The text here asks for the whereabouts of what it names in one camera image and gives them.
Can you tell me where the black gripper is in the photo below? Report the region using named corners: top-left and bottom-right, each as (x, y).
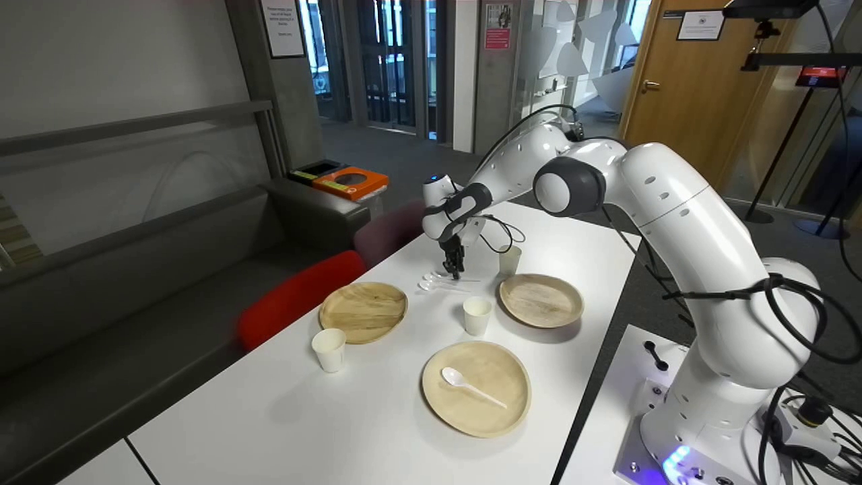
top-left (439, 218), bottom-right (466, 281)

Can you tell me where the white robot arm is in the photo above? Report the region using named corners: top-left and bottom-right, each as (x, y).
top-left (423, 119), bottom-right (825, 479)

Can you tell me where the left wooden plate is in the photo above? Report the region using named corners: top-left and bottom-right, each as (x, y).
top-left (318, 282), bottom-right (407, 346)

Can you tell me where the wooden plate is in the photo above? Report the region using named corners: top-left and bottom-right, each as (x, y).
top-left (318, 282), bottom-right (407, 346)
top-left (497, 276), bottom-right (586, 329)
top-left (421, 340), bottom-right (531, 440)

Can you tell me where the right wooden plate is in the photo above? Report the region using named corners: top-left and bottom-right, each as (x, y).
top-left (497, 276), bottom-right (586, 329)

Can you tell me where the middle wooden plate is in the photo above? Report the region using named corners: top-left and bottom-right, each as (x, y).
top-left (421, 340), bottom-right (531, 440)

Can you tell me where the white spoon on middle plate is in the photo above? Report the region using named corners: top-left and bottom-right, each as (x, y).
top-left (439, 366), bottom-right (506, 410)

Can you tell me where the white paper cup centre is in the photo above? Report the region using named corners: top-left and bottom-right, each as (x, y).
top-left (460, 297), bottom-right (491, 336)

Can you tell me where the white paper cup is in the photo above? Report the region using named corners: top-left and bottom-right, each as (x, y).
top-left (460, 297), bottom-right (491, 336)
top-left (500, 246), bottom-right (524, 276)
top-left (314, 329), bottom-right (349, 371)

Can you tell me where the white paper cup far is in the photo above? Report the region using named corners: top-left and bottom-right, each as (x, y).
top-left (500, 246), bottom-right (524, 276)

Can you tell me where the dark maroon chair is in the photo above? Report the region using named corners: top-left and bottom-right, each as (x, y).
top-left (353, 203), bottom-right (423, 267)

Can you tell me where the white paper cup front left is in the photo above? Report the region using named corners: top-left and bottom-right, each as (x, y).
top-left (314, 329), bottom-right (349, 371)

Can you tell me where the red chair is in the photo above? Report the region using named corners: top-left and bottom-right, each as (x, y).
top-left (238, 251), bottom-right (366, 352)

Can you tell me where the white wall notice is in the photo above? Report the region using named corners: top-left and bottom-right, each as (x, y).
top-left (262, 0), bottom-right (304, 59)

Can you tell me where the black cables bundle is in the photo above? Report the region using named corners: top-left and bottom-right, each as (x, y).
top-left (757, 394), bottom-right (862, 485)

